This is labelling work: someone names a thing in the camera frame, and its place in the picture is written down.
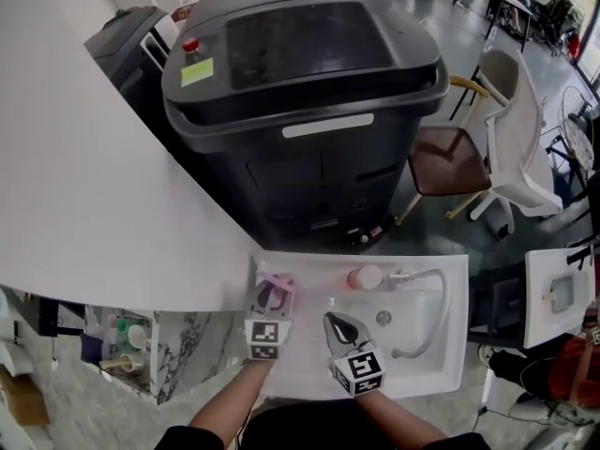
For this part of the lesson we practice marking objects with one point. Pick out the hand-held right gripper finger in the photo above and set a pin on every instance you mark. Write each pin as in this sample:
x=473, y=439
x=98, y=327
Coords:
x=362, y=335
x=329, y=340

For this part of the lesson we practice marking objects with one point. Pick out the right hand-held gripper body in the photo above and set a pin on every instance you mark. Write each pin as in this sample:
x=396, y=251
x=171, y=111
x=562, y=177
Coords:
x=361, y=370

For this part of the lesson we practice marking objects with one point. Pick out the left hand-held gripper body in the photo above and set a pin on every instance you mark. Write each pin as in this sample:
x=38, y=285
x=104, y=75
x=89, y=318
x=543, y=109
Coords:
x=267, y=338

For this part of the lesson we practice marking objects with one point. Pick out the pink spray bottle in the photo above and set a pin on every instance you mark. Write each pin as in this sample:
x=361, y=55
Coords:
x=281, y=283

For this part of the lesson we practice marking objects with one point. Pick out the person's left forearm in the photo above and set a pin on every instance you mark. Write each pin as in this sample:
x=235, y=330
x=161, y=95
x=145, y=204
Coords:
x=229, y=401

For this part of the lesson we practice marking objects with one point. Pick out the person's right forearm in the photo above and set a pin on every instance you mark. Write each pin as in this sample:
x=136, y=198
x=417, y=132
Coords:
x=398, y=415

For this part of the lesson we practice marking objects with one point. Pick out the orange bottle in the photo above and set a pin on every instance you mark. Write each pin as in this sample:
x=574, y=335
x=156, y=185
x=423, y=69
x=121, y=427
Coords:
x=365, y=277

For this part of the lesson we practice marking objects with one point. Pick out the metal sink drain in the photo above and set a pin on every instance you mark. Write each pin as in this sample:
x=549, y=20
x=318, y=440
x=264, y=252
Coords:
x=383, y=317

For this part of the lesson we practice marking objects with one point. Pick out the white washbasin table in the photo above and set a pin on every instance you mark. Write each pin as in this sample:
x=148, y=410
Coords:
x=309, y=373

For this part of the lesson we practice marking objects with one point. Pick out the person's black clothing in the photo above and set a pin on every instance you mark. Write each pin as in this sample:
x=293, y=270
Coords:
x=319, y=427

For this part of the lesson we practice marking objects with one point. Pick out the marble-pattern box with items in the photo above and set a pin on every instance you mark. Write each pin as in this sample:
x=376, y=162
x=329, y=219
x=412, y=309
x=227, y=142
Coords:
x=187, y=349

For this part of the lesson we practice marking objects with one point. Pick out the white faucet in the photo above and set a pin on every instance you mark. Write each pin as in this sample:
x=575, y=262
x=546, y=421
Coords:
x=440, y=307

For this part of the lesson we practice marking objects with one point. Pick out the white cup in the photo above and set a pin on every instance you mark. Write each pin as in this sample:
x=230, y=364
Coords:
x=136, y=336

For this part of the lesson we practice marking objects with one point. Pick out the green cup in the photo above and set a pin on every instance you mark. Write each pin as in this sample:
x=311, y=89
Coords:
x=122, y=328

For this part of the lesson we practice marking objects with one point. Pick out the beige cup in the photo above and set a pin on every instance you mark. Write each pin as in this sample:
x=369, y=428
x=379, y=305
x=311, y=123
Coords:
x=127, y=364

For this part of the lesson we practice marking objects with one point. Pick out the large black machine cabinet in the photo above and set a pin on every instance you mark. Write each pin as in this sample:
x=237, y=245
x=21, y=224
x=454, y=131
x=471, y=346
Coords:
x=290, y=157

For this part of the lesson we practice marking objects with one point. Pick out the brown wooden chair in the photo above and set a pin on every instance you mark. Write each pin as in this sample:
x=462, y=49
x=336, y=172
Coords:
x=450, y=162

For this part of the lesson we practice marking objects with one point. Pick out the white office chair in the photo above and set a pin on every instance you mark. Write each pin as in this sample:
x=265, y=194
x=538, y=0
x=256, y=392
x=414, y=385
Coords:
x=525, y=157

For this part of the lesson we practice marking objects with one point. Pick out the cardboard box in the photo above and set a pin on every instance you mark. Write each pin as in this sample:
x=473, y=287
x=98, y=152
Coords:
x=21, y=399

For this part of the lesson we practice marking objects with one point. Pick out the small black machine cabinet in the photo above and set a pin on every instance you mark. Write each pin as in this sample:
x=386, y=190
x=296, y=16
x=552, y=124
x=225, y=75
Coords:
x=126, y=49

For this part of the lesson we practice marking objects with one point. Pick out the black frame washbasin stand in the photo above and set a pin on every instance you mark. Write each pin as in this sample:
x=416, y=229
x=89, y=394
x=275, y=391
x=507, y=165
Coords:
x=539, y=298

